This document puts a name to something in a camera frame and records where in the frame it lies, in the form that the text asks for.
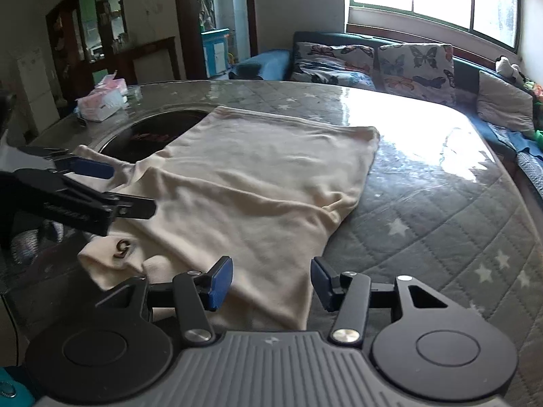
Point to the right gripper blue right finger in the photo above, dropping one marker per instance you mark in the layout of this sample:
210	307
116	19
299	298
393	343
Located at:
347	295

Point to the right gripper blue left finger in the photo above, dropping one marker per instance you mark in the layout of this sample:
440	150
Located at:
195	293

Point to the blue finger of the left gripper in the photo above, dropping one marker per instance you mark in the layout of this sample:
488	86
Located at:
52	196
65	162

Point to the cream beige sweatshirt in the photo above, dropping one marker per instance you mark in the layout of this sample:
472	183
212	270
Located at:
266	190

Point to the black round induction cooktop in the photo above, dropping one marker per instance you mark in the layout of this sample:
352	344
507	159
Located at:
151	134

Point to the pink tissue pack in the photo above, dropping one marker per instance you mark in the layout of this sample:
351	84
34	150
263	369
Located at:
108	96

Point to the white refrigerator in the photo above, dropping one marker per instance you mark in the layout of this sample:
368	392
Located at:
34	79

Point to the dark wooden display cabinet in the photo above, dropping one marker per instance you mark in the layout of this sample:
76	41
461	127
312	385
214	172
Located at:
84	35

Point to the dark wooden side table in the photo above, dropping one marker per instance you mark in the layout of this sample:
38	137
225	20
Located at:
151	62

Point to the blue small cabinet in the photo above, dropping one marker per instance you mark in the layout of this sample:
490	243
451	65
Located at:
215	48

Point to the blue sofa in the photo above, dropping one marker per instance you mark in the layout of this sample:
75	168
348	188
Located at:
277	65

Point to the butterfly pillow lying flat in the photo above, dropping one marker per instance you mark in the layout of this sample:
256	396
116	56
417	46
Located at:
345	65

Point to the butterfly pillow upright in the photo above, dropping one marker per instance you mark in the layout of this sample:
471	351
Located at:
422	71

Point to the grey plain cushion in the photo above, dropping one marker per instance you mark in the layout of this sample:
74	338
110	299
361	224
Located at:
505	105

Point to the panda plush toy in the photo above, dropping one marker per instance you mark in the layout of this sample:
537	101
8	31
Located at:
509	71

